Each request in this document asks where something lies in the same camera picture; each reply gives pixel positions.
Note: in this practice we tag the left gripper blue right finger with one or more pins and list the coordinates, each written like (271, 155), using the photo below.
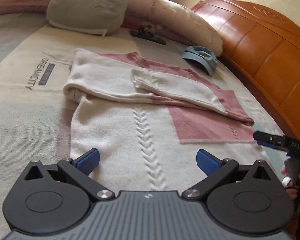
(217, 171)

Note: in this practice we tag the black hair clip with flower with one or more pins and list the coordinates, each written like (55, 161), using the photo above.
(147, 32)

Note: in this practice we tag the person's right hand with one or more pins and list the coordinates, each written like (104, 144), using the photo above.
(289, 184)

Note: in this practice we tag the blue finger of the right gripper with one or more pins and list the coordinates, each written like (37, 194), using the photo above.
(266, 137)
(274, 146)

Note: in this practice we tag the floral cream rolled quilt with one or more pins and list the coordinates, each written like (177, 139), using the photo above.
(167, 14)

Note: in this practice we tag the wooden headboard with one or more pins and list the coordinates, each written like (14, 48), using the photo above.
(262, 48)

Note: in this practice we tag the pink and white knit sweater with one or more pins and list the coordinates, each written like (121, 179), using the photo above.
(148, 120)

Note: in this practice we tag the grey cat face cushion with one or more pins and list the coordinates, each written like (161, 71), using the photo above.
(97, 17)

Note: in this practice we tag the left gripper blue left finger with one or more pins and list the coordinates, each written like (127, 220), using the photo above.
(77, 171)

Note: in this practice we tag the blue baseball cap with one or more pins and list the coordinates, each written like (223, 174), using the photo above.
(203, 56)

